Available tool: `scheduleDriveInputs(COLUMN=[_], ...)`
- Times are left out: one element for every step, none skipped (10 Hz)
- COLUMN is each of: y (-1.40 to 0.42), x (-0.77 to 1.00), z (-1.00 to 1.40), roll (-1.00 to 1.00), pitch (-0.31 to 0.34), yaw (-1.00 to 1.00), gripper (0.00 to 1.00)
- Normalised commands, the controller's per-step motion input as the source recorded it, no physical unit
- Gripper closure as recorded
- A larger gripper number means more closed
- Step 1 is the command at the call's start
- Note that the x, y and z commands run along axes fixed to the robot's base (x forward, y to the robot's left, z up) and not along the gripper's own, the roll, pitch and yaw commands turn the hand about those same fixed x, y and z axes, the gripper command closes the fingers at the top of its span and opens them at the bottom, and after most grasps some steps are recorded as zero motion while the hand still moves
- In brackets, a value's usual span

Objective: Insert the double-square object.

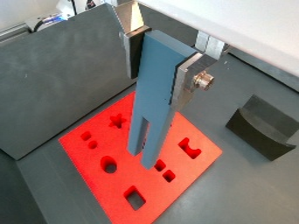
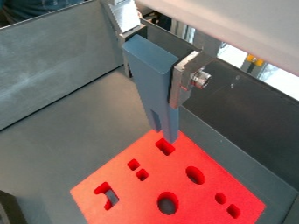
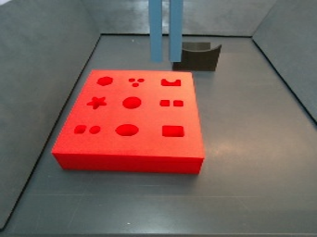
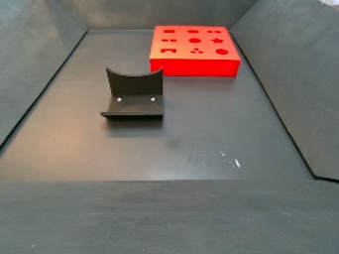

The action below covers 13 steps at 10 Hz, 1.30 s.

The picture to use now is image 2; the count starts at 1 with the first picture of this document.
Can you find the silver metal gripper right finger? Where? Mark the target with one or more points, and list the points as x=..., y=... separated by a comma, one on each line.
x=188, y=76

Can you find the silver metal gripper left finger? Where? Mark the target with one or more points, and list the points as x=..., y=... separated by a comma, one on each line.
x=125, y=19

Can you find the blue-grey double-square peg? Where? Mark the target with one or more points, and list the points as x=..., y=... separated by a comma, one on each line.
x=151, y=67

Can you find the yellow and black background fixture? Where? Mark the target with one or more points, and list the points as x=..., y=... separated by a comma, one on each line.
x=255, y=62

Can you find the red insertion board with holes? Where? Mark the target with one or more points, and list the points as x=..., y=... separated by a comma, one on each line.
x=164, y=183

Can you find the grey bin enclosure walls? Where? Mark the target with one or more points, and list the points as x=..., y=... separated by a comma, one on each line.
x=70, y=113

